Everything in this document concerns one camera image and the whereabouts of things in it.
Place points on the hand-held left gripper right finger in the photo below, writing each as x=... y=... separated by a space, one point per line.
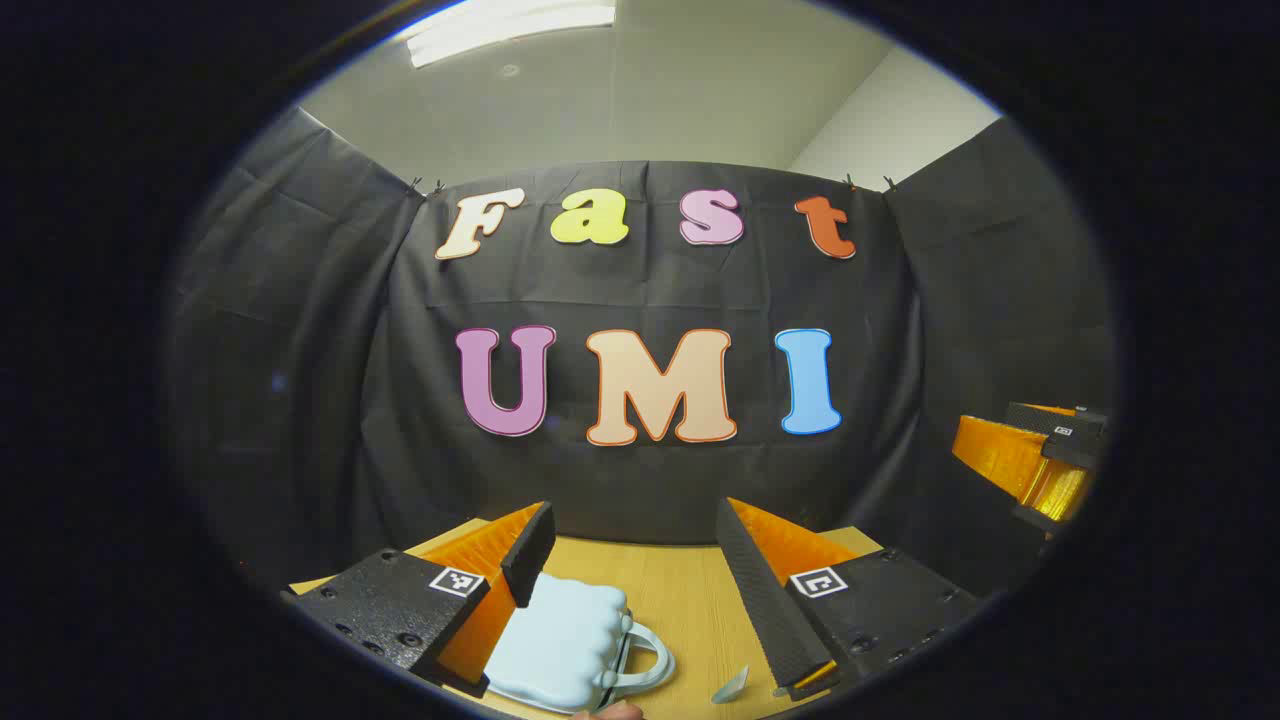
x=760 y=600

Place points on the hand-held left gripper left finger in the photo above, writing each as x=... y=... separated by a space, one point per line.
x=528 y=555

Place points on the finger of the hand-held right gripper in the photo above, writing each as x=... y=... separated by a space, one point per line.
x=1010 y=460

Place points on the light blue suitcase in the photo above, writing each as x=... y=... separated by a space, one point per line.
x=560 y=640

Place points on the teal and white cosmetic tube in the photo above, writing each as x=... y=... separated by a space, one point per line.
x=730 y=688

